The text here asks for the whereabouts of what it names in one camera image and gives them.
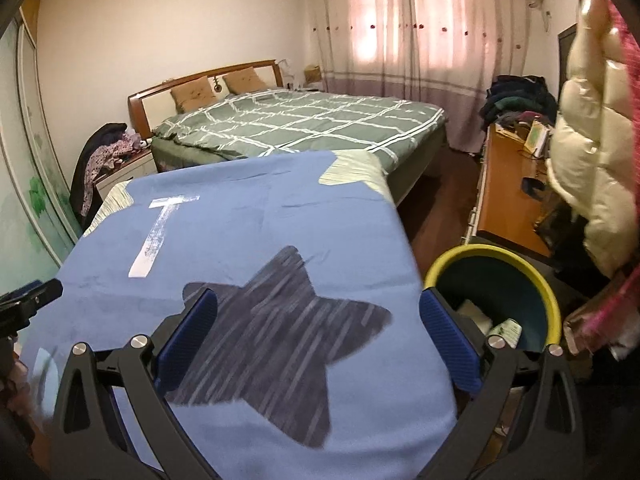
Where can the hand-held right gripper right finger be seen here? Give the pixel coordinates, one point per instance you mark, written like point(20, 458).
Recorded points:
point(447, 345)

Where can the pile of clothes on nightstand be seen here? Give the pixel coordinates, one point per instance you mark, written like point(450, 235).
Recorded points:
point(82, 175)

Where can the small black desk object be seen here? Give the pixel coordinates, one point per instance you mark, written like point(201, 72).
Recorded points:
point(532, 187)

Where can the green checked duvet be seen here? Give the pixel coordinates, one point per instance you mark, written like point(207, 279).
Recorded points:
point(300, 120)

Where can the pink and cream curtain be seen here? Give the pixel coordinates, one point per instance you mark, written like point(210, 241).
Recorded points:
point(400, 25)

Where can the green desk calendar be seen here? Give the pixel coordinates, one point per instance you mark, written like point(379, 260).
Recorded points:
point(536, 139)

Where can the brown bear face pillow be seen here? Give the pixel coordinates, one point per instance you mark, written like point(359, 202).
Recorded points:
point(190, 95)
point(243, 81)

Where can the yellow rimmed dark bin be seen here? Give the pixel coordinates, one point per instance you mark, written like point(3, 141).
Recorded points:
point(475, 275)

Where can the pile of dark clothes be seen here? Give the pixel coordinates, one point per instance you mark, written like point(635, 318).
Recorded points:
point(517, 97)

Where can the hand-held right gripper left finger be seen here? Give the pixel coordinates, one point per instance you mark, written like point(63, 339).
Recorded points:
point(190, 340)

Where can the white wooden nightstand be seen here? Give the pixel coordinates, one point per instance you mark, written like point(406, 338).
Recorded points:
point(125, 170)

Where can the wooden desk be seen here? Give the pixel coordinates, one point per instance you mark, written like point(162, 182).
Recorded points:
point(505, 195)

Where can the woven tissue box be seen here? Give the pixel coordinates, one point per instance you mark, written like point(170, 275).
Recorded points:
point(312, 74)

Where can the frosted glass wardrobe door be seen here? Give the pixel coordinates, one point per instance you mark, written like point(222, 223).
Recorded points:
point(30, 185)

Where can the white cardboard box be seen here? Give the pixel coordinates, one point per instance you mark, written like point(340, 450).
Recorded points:
point(472, 315)

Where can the black television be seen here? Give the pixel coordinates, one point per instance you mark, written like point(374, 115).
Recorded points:
point(567, 60)

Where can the pink quilted jacket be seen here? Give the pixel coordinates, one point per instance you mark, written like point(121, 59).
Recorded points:
point(617, 305)

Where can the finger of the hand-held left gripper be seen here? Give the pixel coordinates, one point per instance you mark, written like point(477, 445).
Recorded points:
point(30, 300)

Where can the wooden bed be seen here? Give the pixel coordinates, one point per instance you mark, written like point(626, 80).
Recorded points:
point(150, 100)

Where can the cream puffer jacket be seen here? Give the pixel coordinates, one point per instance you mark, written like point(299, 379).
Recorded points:
point(590, 160)

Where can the floral patterned garment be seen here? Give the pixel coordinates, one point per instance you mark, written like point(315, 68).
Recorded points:
point(107, 155)

